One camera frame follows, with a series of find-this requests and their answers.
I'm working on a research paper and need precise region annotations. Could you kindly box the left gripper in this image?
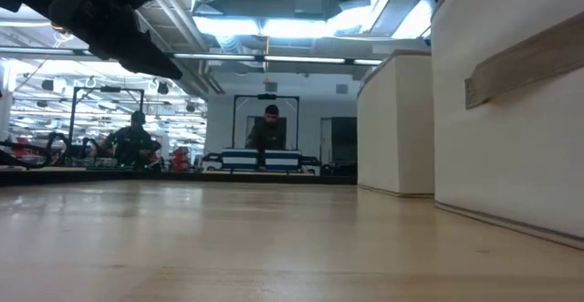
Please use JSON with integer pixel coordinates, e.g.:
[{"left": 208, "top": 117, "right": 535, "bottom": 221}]
[{"left": 47, "top": 0, "right": 183, "bottom": 80}]

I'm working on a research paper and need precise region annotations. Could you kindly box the person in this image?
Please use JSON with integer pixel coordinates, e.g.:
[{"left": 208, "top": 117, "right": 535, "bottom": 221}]
[
  {"left": 98, "top": 109, "right": 163, "bottom": 172},
  {"left": 245, "top": 104, "right": 287, "bottom": 152}
]

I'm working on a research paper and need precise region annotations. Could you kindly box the ceiling light panel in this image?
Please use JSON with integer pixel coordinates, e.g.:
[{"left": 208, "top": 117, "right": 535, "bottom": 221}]
[
  {"left": 260, "top": 17, "right": 341, "bottom": 39},
  {"left": 193, "top": 16, "right": 260, "bottom": 37}
]

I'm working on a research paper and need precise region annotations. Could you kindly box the blue white striped box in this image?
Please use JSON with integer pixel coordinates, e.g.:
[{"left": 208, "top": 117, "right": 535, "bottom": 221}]
[
  {"left": 263, "top": 149, "right": 303, "bottom": 174},
  {"left": 221, "top": 149, "right": 260, "bottom": 174}
]

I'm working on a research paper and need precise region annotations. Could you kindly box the fluorescent light tube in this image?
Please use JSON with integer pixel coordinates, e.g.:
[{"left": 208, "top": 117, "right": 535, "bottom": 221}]
[{"left": 172, "top": 53, "right": 384, "bottom": 67}]

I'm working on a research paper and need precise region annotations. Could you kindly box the grey ceiling unit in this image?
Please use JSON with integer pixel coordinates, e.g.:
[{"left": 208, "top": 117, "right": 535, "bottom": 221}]
[{"left": 294, "top": 0, "right": 329, "bottom": 16}]

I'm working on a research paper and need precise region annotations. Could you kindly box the dark cabinet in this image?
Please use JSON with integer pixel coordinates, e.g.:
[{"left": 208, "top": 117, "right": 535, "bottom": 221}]
[{"left": 330, "top": 117, "right": 359, "bottom": 177}]

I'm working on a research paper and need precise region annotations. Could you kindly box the cream fabric storage bin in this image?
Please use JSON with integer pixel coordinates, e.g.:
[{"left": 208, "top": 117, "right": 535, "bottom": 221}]
[
  {"left": 431, "top": 0, "right": 584, "bottom": 252},
  {"left": 356, "top": 48, "right": 435, "bottom": 199}
]

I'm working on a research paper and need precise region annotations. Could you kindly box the black station gantry frame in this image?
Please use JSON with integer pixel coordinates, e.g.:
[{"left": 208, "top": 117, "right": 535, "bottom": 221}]
[
  {"left": 231, "top": 94, "right": 301, "bottom": 151},
  {"left": 67, "top": 86, "right": 146, "bottom": 144}
]

